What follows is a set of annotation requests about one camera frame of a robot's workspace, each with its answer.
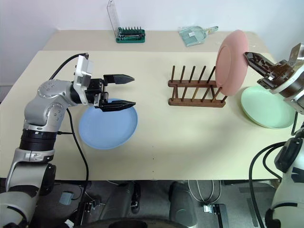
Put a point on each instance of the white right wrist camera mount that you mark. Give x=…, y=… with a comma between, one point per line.
x=288, y=83

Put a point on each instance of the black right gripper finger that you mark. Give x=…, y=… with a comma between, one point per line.
x=259, y=63

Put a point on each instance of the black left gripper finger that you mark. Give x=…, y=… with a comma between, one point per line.
x=116, y=79
x=116, y=105

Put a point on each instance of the green screwdriver bit set case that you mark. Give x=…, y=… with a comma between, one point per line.
x=130, y=38

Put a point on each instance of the pink plate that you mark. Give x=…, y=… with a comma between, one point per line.
x=231, y=71

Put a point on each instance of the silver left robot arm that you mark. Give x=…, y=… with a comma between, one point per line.
x=47, y=92

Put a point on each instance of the blue plate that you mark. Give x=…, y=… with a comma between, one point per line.
x=107, y=130

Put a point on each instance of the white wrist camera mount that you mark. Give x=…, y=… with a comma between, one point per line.
x=288, y=83
x=83, y=71

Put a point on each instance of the small grey box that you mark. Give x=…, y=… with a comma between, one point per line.
x=65, y=198

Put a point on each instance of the green plate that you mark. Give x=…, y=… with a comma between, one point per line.
x=266, y=111

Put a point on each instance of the black metal table foot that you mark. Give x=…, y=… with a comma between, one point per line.
x=91, y=207
x=219, y=213

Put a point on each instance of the dark rounded shape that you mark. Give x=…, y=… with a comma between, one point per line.
x=121, y=202
x=183, y=209

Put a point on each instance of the wooden dish rack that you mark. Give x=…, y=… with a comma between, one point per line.
x=194, y=102

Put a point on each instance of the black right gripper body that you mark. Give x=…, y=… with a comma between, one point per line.
x=280, y=71

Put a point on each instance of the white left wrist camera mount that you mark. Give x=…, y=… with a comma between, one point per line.
x=83, y=71

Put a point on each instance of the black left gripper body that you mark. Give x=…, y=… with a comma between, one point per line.
x=95, y=88

